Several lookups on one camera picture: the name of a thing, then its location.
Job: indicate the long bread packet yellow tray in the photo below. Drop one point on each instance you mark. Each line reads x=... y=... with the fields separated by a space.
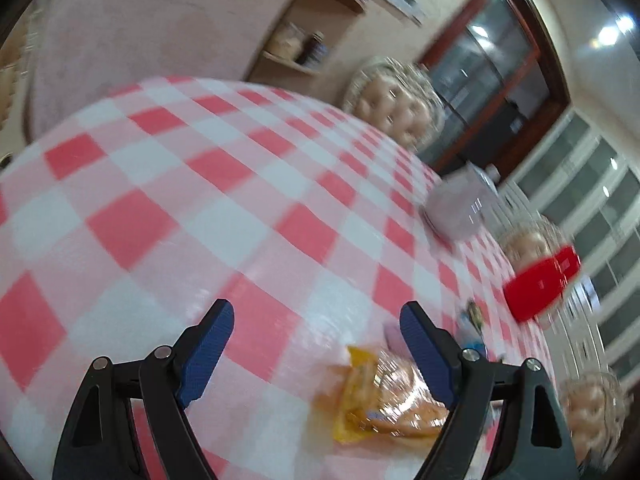
x=385 y=400

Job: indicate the white teapot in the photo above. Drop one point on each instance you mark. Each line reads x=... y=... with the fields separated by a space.
x=460 y=205

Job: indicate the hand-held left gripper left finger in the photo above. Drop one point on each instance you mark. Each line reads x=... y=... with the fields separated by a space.
x=207 y=355

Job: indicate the blue snack packet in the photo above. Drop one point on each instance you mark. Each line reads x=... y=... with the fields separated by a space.
x=470 y=337

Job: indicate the cream tufted dining chair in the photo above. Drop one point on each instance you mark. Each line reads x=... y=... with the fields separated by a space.
x=12 y=70
x=530 y=242
x=595 y=410

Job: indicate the red white checked tablecloth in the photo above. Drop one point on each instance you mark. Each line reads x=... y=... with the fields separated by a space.
x=200 y=200

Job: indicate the wooden corner shelf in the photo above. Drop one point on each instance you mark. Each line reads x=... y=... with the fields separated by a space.
x=320 y=0

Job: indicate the beige tufted chair back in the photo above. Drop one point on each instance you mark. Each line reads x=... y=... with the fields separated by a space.
x=395 y=105

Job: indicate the dark glass door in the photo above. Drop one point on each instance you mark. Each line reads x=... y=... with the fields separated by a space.
x=495 y=75

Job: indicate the red thermos jug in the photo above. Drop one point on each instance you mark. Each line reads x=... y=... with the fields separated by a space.
x=542 y=282

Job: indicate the white glass-front cabinet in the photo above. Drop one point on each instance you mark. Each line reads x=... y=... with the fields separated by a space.
x=590 y=200

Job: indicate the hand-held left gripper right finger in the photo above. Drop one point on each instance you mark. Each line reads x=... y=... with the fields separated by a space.
x=425 y=355

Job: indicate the brown bottle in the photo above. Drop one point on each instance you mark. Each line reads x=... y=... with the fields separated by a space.
x=316 y=49

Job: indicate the plastic bag on shelf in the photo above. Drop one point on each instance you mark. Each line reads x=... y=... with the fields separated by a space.
x=287 y=41

